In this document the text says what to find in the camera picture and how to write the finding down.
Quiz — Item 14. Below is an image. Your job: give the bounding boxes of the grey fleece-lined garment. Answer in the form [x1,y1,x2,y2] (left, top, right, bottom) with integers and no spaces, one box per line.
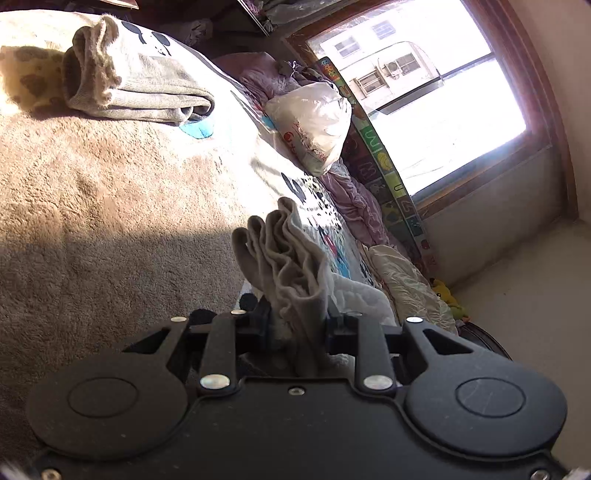
[230,197,399,377]

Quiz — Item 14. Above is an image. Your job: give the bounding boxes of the cream quilted duvet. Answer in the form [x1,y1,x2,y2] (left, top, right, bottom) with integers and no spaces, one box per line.
[366,245,458,335]

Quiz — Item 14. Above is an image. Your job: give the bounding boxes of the yellow plush toy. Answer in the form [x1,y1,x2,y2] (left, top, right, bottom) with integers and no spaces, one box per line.
[430,278,470,322]

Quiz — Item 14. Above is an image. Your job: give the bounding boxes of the dark wooden headboard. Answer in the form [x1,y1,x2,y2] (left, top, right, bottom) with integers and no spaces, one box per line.
[458,322,512,360]

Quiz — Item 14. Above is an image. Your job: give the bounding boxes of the colourful alphabet foam mat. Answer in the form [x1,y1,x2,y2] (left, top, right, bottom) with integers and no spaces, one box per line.
[315,57,438,278]

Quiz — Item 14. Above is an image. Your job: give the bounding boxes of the Mickey Mouse plush blanket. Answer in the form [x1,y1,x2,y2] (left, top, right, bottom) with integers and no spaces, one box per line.
[1,10,370,463]

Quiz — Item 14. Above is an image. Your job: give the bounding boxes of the white plastic bag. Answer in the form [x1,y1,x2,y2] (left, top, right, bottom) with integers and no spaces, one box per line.
[264,82,352,177]

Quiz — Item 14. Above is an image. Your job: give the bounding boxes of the pink crumpled bedsheet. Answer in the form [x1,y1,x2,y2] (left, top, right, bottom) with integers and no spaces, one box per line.
[213,52,398,247]

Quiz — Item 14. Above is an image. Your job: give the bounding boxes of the wooden framed window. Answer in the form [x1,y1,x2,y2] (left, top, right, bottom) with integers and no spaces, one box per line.
[283,1,578,218]

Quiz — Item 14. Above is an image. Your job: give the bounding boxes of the folded grey garment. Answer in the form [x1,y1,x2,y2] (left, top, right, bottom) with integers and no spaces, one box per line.
[62,15,214,125]

